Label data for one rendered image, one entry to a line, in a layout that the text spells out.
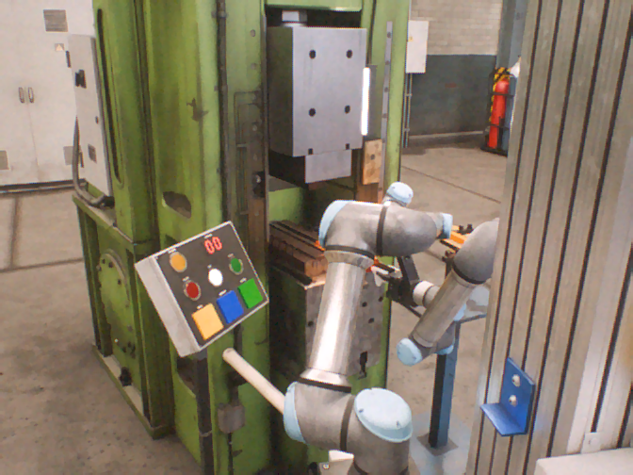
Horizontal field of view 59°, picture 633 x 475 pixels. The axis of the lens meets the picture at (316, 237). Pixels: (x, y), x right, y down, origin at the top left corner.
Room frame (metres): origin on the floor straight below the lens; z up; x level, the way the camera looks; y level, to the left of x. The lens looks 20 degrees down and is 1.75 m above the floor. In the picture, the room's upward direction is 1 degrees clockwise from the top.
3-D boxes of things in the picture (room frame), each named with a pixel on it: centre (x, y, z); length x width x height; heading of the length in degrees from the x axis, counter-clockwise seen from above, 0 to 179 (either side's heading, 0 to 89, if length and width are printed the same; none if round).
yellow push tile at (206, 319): (1.35, 0.29, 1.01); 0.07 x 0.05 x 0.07; 152
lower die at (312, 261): (2.07, 0.09, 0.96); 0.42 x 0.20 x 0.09; 37
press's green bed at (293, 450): (2.11, 0.05, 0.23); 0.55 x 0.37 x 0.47; 37
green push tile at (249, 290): (1.53, 0.20, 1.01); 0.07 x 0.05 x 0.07; 152
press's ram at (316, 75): (2.09, 0.05, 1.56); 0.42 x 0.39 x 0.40; 37
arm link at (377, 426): (0.95, -0.13, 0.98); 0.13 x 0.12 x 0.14; 71
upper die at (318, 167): (2.07, 0.09, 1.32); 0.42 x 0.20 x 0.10; 37
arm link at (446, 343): (1.47, -0.37, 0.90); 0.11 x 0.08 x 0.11; 134
